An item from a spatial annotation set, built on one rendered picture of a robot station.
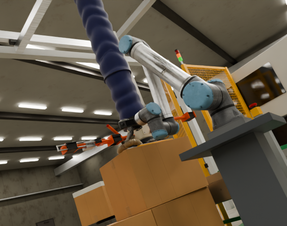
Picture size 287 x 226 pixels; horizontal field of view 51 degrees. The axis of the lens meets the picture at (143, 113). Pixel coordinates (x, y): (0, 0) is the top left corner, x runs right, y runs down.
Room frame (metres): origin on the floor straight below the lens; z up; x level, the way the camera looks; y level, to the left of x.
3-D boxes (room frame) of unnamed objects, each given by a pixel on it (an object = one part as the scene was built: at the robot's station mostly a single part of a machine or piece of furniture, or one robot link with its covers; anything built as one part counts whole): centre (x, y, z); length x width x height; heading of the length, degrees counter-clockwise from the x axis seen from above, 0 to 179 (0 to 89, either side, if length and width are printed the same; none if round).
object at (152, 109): (1.74, -0.04, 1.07); 0.12 x 0.09 x 0.10; 43
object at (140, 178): (2.25, 0.10, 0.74); 0.60 x 0.40 x 0.40; 132
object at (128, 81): (2.25, 0.09, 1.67); 0.22 x 0.22 x 1.04
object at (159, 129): (1.75, -0.05, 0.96); 0.12 x 0.09 x 0.12; 146
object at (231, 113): (1.69, -0.43, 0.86); 0.19 x 0.19 x 0.10
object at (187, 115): (2.26, -0.31, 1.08); 0.09 x 0.08 x 0.05; 44
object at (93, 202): (3.77, 0.86, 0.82); 0.60 x 0.40 x 0.40; 164
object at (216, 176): (2.53, -0.16, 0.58); 0.70 x 0.03 x 0.06; 46
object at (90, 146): (1.92, 0.42, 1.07); 0.07 x 0.07 x 0.04; 44
